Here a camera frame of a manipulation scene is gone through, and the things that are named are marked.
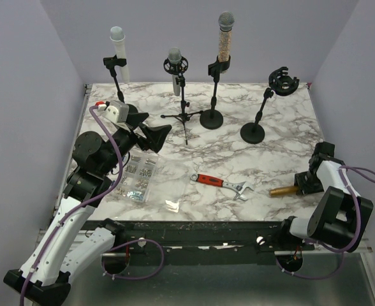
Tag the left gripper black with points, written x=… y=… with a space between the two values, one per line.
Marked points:
x=155 y=136

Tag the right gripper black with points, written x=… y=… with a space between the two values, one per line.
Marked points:
x=304 y=188

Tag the gold microphone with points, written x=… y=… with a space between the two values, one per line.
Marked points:
x=283 y=191

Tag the black shock mount round stand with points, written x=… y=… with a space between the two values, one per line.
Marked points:
x=280 y=84

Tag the silver condenser microphone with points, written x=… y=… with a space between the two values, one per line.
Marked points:
x=174 y=58

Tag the glitter rhinestone microphone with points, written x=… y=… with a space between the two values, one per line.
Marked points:
x=226 y=21

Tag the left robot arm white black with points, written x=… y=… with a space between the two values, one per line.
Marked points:
x=46 y=277

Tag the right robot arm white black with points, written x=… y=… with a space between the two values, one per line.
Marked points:
x=341 y=217

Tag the black clip stand round base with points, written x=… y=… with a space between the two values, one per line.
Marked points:
x=111 y=63

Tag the white microphone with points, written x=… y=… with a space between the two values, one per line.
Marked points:
x=118 y=39

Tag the clear screw organizer box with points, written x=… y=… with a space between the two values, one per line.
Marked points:
x=137 y=174

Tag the small clear plastic bag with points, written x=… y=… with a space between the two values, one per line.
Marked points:
x=172 y=206

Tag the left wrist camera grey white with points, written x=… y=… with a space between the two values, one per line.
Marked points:
x=114 y=111

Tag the black tripod shock mount stand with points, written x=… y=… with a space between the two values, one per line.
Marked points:
x=183 y=116

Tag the red handle adjustable wrench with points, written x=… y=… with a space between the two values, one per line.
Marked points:
x=238 y=188

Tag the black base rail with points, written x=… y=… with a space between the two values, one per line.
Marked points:
x=180 y=243

